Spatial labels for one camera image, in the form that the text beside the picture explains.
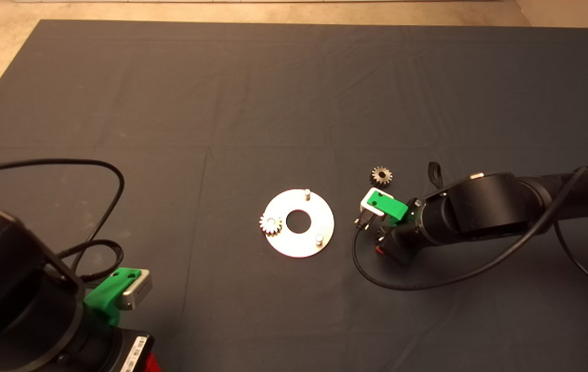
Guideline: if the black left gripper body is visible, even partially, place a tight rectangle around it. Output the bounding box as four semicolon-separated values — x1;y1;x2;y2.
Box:
110;331;155;372

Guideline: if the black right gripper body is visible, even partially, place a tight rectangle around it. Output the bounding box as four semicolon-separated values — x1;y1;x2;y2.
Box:
380;225;426;267

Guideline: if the round metal carrier plate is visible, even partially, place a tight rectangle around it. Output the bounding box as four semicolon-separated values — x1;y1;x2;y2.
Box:
263;189;336;259

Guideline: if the dark grey table cloth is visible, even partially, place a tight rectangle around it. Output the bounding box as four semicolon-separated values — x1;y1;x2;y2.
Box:
0;20;588;372

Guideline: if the green right camera mount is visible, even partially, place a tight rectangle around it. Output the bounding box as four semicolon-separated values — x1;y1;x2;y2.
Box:
366;190;409;224

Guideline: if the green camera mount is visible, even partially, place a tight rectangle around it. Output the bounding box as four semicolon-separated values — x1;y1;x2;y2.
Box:
366;190;409;224
85;268;142;326

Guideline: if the black right camera cable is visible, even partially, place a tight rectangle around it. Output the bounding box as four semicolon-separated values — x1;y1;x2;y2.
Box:
352;165;588;303

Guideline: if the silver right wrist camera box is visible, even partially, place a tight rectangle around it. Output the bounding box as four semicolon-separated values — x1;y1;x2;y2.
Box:
358;187;395;215

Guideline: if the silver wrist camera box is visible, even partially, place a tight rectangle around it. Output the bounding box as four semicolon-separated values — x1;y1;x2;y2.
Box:
358;187;395;215
121;269;152;312

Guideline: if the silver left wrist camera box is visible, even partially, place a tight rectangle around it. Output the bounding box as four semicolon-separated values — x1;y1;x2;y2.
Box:
121;269;152;312

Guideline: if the green left camera mount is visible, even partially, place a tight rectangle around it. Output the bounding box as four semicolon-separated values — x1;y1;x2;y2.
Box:
85;268;142;326

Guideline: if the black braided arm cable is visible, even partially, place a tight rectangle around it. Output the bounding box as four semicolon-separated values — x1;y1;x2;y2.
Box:
56;239;125;284

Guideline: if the thin black left camera cable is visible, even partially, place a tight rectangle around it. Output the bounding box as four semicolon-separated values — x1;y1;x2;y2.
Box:
0;159;125;272

